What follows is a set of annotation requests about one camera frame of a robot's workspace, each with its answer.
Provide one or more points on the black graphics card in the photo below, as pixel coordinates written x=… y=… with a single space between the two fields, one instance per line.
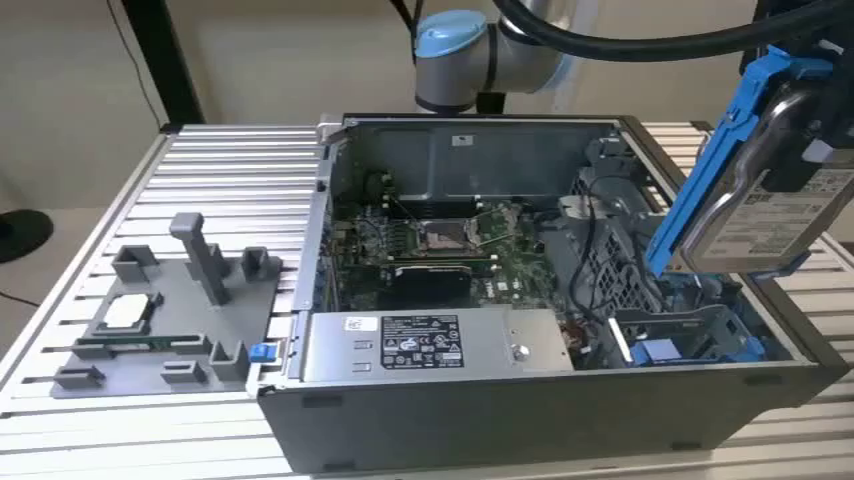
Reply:
x=430 y=282

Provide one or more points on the hard disk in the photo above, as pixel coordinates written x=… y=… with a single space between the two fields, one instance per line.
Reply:
x=694 y=200
x=657 y=352

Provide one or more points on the green motherboard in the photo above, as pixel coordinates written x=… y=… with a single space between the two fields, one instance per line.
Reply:
x=514 y=260

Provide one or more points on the grey parts rack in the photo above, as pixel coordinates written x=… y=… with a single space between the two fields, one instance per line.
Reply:
x=174 y=320

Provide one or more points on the silver power supply unit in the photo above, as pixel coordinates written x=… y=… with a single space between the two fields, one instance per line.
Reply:
x=434 y=345

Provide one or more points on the black upright frame post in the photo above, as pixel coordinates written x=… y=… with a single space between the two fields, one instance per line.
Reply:
x=167 y=55

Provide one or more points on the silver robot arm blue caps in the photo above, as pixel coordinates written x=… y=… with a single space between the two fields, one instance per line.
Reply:
x=461 y=65

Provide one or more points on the silver CPU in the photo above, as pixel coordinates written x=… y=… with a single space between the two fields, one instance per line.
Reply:
x=123 y=312

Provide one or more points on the grey metal disk bay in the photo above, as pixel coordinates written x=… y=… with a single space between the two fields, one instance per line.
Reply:
x=614 y=240

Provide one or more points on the black expansion slot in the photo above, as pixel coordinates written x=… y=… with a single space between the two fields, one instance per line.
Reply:
x=441 y=258

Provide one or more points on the dark grey PC case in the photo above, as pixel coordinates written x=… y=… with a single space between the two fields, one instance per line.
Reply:
x=507 y=415

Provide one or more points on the white case sticker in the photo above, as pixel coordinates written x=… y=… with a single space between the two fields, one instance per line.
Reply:
x=463 y=140

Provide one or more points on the blue case latch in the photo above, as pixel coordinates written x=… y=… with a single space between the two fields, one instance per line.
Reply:
x=262 y=352

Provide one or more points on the round black stand foot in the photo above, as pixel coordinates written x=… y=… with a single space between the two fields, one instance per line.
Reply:
x=23 y=235

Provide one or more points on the CPU socket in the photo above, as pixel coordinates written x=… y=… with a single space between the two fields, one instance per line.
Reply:
x=441 y=234

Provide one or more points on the black RAM slots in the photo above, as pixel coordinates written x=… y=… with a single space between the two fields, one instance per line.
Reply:
x=434 y=207

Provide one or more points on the green RAM stick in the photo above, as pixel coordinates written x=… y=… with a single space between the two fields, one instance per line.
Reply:
x=143 y=343

